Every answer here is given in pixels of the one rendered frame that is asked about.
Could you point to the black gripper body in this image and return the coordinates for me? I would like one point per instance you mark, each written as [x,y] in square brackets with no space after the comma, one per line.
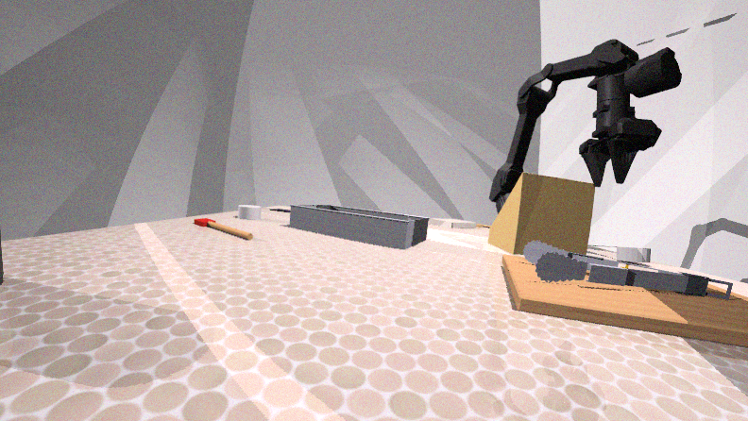
[612,121]

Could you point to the white cylinder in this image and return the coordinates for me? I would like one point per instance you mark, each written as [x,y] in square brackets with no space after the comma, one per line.
[249,212]

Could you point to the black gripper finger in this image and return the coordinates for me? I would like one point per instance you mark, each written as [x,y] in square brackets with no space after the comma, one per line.
[622,152]
[596,164]

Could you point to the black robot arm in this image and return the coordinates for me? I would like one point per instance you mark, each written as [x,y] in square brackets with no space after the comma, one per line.
[618,72]

